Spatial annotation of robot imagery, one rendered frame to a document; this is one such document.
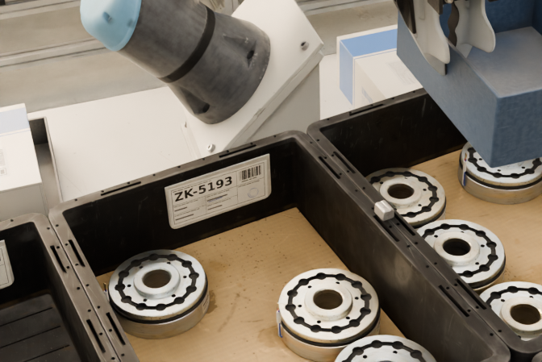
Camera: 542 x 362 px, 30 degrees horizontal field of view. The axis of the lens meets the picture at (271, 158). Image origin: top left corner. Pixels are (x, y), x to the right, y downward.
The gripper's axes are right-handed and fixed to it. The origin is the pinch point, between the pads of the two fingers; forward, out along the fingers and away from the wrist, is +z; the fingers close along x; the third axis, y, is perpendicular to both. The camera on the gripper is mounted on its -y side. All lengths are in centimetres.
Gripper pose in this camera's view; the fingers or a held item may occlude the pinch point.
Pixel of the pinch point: (444, 56)
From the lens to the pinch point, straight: 88.9
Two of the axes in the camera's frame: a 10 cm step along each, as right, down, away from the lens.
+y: 2.8, 5.6, -7.8
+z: 1.1, 7.9, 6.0
